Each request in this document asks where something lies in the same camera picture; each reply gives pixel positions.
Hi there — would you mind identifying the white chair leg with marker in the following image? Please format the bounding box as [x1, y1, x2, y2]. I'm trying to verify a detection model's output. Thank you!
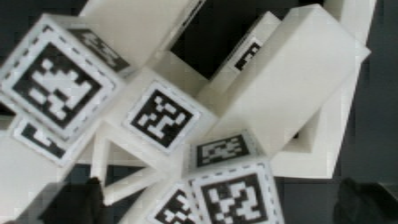
[0, 14, 133, 142]

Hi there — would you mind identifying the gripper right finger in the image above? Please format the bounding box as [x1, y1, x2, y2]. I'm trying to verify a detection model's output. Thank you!
[332, 178, 398, 224]

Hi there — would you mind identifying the white chair back frame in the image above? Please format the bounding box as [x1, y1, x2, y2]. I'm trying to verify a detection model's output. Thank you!
[0, 0, 215, 224]

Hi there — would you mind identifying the white chair seat part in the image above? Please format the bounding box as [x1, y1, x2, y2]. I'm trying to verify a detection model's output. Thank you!
[199, 0, 376, 178]

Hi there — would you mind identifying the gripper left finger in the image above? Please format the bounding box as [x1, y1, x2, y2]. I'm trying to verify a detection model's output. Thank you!
[39, 178, 106, 224]

